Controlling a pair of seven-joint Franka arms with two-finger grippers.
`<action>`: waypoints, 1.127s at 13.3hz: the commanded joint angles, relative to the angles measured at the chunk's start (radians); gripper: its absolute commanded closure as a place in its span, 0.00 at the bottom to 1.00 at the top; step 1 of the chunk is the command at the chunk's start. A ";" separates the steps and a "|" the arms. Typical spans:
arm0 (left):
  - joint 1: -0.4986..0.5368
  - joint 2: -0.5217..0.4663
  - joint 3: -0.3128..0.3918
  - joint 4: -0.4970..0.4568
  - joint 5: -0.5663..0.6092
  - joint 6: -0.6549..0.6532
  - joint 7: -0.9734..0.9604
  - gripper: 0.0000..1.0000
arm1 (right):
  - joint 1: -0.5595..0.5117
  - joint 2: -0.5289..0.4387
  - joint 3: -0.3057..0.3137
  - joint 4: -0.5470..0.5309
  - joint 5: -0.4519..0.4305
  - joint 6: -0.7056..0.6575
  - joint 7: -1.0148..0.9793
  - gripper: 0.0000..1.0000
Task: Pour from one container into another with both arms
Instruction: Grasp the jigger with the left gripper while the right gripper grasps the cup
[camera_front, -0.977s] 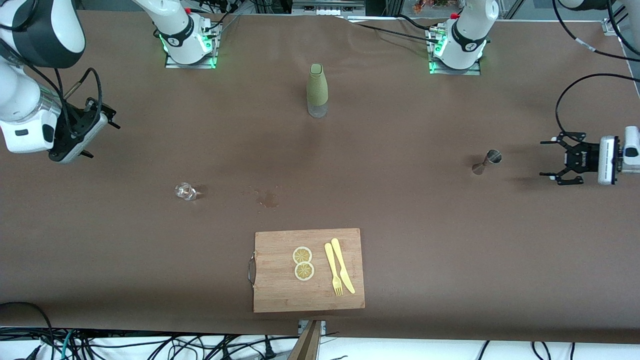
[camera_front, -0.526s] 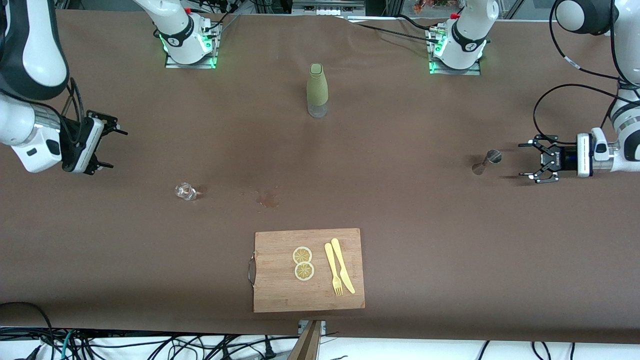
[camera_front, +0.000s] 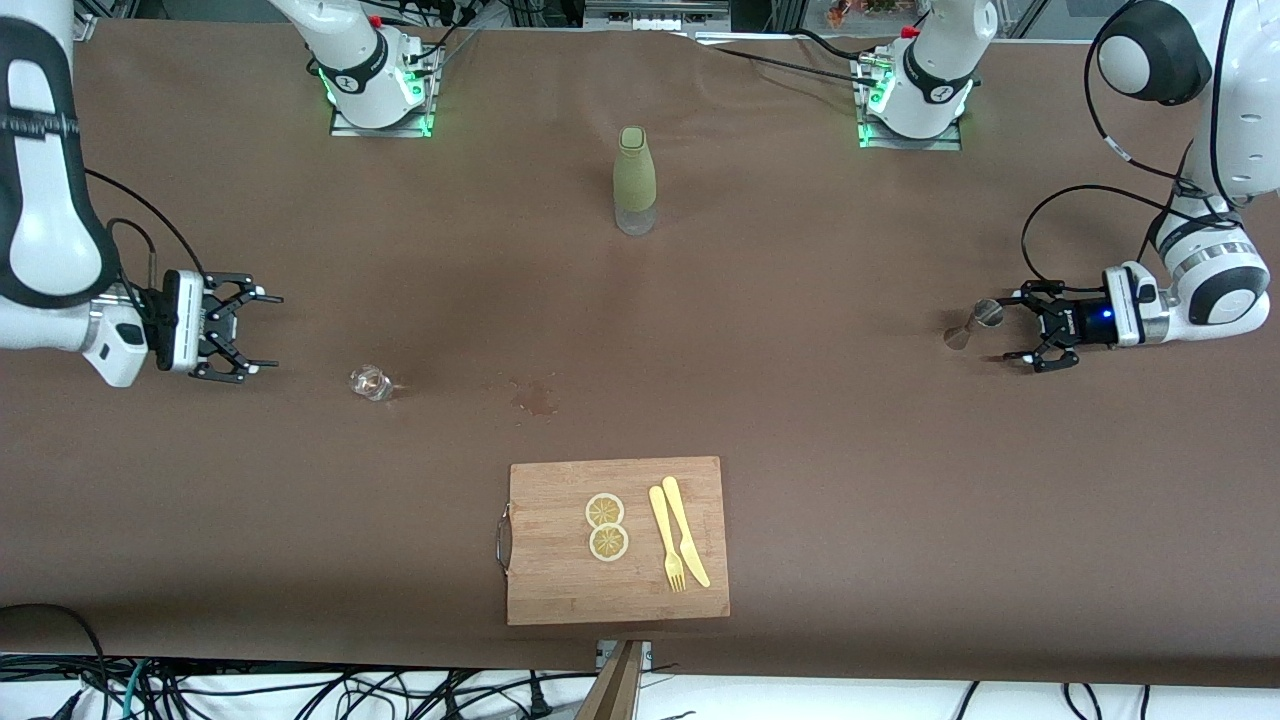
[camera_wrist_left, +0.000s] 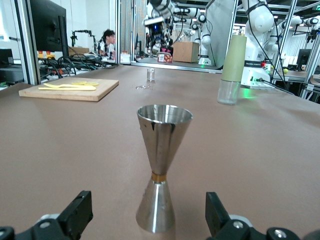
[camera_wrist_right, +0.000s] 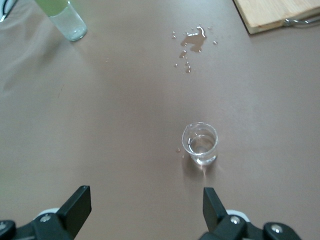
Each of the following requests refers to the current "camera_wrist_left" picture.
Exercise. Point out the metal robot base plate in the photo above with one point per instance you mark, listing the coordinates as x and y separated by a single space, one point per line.
260 86

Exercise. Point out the yellow plastic fork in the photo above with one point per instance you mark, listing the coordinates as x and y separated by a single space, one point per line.
60 85

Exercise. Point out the green sleeved glass bottle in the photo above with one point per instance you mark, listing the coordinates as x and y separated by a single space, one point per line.
232 62

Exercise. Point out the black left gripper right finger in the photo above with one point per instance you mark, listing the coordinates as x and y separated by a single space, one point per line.
217 217

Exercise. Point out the yellow plastic knife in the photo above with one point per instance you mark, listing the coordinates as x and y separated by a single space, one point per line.
70 88

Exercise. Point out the wooden cutting board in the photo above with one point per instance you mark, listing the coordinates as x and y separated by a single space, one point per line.
75 95

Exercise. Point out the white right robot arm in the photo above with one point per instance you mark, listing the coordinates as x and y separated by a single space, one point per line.
257 22

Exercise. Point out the aluminium frame post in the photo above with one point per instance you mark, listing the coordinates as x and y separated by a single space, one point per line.
27 42

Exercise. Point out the black monitor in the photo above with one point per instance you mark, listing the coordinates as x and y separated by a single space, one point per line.
47 27

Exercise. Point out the red patterned box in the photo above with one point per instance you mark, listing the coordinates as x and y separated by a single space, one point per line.
165 58

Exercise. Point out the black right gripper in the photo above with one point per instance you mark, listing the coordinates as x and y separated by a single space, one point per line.
157 31

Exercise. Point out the steel jigger measuring cup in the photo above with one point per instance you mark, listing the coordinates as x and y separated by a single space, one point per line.
162 140

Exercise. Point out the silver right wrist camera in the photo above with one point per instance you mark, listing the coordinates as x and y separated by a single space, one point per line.
152 21

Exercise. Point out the small clear glass cup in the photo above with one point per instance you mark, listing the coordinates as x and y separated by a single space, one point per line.
150 74

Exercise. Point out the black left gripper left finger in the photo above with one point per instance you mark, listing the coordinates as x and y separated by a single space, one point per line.
75 215

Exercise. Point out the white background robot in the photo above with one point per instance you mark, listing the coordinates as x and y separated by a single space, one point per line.
205 37

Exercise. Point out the brown table cover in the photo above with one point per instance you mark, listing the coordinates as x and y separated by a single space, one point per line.
75 150

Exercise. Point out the seated person dark hair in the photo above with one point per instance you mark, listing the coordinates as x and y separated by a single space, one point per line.
108 42

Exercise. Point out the cardboard box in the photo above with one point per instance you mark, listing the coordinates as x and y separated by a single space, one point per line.
185 51

